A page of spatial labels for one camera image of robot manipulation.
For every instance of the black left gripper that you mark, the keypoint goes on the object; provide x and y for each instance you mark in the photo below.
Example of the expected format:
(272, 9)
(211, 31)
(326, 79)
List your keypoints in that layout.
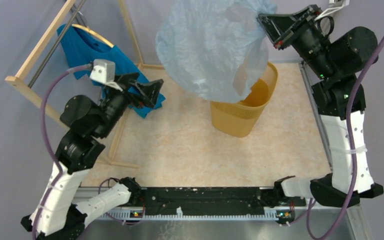
(149, 91)

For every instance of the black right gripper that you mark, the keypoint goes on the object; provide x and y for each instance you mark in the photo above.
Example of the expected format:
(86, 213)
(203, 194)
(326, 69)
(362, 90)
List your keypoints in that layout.
(278, 27)

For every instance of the light blue trash bag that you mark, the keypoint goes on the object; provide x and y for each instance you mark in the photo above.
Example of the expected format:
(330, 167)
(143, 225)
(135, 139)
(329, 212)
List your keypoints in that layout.
(215, 49)

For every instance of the yellow mesh trash bin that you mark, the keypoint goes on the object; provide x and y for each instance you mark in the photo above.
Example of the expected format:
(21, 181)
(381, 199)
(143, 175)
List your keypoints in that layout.
(238, 119)

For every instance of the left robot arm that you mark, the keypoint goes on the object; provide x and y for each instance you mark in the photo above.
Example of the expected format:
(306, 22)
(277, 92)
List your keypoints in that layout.
(56, 217)

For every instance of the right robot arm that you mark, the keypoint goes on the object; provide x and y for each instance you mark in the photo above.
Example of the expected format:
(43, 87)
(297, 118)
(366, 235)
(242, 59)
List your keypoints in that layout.
(340, 110)

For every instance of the wooden clothes hanger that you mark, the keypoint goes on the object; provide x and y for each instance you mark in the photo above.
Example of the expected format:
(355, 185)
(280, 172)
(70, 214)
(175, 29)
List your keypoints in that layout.
(93, 33)

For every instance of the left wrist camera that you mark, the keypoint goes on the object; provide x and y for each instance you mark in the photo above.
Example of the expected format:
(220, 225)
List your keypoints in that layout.
(103, 72)

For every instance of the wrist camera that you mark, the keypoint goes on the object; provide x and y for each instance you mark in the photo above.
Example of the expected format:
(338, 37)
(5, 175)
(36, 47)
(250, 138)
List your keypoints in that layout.
(333, 6)
(103, 72)

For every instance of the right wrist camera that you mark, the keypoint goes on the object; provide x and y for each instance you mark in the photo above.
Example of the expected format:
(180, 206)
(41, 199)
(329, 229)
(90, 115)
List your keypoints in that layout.
(333, 6)

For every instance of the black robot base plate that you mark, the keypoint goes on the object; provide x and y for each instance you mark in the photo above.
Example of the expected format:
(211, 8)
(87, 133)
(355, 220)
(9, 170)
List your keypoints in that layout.
(211, 201)

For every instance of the aluminium frame rail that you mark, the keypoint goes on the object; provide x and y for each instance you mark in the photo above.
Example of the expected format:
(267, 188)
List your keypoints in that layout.
(135, 214)

